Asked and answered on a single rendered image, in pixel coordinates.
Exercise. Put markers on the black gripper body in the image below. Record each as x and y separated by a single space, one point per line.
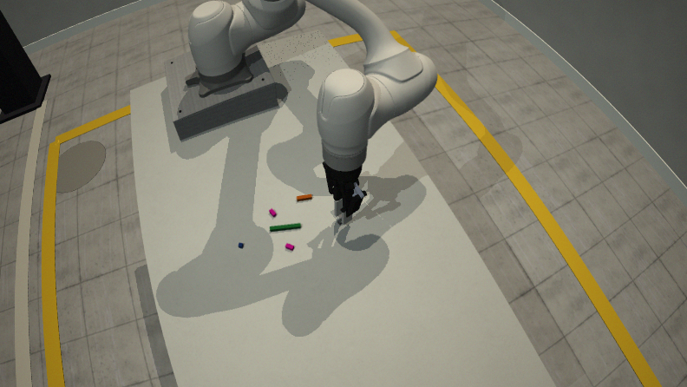
349 178

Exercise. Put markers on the dark green rod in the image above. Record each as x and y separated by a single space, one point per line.
285 227

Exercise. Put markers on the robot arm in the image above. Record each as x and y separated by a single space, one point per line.
348 111

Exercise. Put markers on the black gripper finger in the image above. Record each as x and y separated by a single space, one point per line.
352 200
334 188

